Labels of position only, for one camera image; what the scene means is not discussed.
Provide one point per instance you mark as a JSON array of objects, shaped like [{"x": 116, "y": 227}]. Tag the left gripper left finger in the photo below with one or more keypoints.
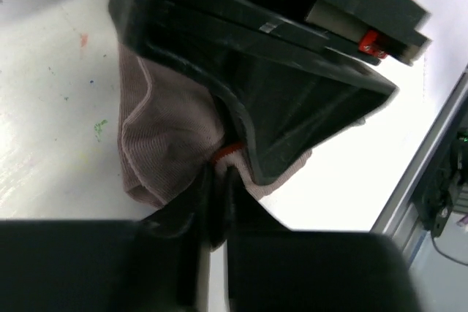
[{"x": 159, "y": 263}]

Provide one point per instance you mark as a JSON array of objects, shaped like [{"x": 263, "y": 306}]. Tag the taupe sock with red cuff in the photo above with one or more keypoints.
[{"x": 169, "y": 128}]

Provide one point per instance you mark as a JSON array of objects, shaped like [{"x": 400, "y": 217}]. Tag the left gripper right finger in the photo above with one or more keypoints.
[{"x": 273, "y": 268}]

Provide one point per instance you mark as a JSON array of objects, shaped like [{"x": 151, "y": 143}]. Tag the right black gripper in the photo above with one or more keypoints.
[{"x": 282, "y": 100}]

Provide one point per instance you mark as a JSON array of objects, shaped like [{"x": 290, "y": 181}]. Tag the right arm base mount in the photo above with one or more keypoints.
[{"x": 444, "y": 179}]

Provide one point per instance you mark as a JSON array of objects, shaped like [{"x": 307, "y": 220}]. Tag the aluminium frame rail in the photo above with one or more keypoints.
[{"x": 399, "y": 218}]

